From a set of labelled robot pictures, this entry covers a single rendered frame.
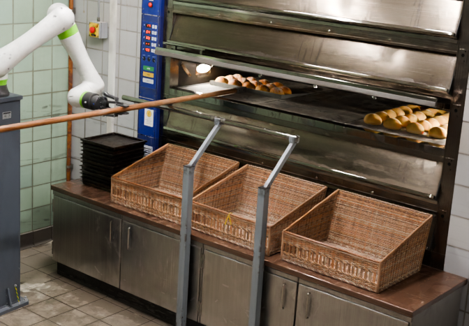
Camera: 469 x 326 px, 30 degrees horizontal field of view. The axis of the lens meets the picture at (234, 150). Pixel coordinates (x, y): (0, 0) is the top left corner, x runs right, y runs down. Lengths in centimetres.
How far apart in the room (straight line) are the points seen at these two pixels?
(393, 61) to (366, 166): 55
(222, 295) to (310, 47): 136
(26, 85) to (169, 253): 161
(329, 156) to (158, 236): 101
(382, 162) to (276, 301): 88
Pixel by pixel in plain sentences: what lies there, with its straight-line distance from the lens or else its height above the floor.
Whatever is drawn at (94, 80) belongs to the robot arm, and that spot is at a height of 129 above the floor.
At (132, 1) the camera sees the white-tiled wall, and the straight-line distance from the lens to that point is 544.
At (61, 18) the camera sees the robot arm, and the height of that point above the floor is 164.
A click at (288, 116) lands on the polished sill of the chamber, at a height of 117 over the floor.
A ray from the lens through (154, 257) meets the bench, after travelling 481.
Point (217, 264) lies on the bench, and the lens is 451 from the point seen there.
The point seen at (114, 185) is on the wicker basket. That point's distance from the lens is 500.
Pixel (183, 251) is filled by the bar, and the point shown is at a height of 50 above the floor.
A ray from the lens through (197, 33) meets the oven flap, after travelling 508.
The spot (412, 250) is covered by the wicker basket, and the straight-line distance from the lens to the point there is 425.
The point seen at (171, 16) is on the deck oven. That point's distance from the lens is 522.
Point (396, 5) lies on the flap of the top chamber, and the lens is 435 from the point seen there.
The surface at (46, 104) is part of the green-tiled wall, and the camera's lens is 583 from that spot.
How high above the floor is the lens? 214
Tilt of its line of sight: 14 degrees down
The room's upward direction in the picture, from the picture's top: 4 degrees clockwise
